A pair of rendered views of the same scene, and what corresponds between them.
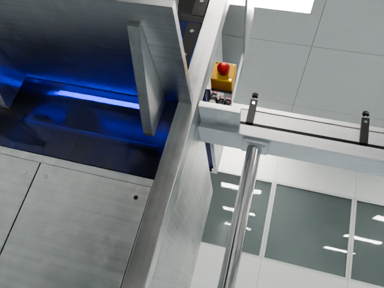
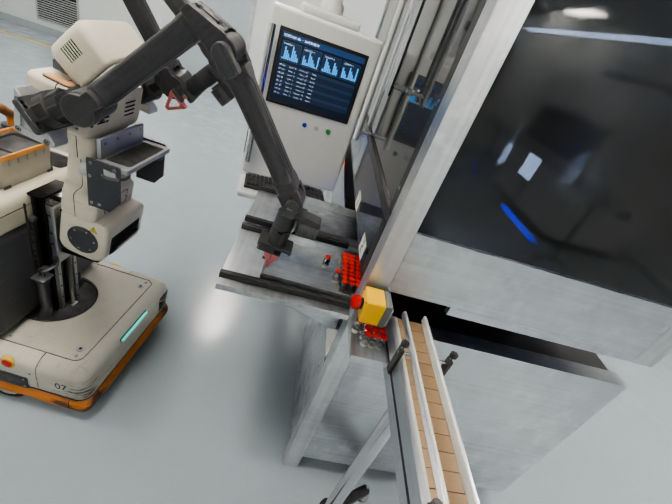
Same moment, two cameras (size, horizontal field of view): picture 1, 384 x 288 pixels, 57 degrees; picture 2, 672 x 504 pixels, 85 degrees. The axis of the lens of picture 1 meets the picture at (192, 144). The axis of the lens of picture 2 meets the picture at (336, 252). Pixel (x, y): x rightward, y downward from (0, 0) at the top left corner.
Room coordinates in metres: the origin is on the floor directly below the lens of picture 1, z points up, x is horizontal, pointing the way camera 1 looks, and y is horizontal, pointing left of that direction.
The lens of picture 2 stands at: (0.56, -0.71, 1.60)
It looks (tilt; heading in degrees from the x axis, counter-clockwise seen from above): 32 degrees down; 67
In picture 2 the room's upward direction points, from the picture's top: 21 degrees clockwise
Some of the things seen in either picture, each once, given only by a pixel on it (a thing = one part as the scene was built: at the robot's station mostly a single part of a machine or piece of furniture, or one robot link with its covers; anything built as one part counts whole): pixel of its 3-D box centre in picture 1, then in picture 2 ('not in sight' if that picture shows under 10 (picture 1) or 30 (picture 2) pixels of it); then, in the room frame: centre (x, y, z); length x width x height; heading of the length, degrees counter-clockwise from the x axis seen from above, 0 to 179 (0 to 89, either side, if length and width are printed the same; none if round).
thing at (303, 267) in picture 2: not in sight; (317, 266); (0.90, 0.23, 0.90); 0.34 x 0.26 x 0.04; 167
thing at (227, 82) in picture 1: (223, 77); (373, 306); (0.99, -0.04, 0.99); 0.08 x 0.07 x 0.07; 168
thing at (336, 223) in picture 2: not in sight; (327, 220); (1.00, 0.56, 0.90); 0.34 x 0.26 x 0.04; 168
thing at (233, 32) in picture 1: (234, 44); (639, 176); (1.46, -0.07, 1.50); 0.85 x 0.01 x 0.59; 168
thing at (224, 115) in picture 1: (220, 117); (372, 344); (1.03, -0.06, 0.87); 0.14 x 0.13 x 0.02; 168
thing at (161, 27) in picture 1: (70, 53); (306, 243); (0.89, 0.41, 0.87); 0.70 x 0.48 x 0.02; 78
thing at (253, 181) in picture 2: not in sight; (285, 187); (0.87, 0.96, 0.82); 0.40 x 0.14 x 0.02; 176
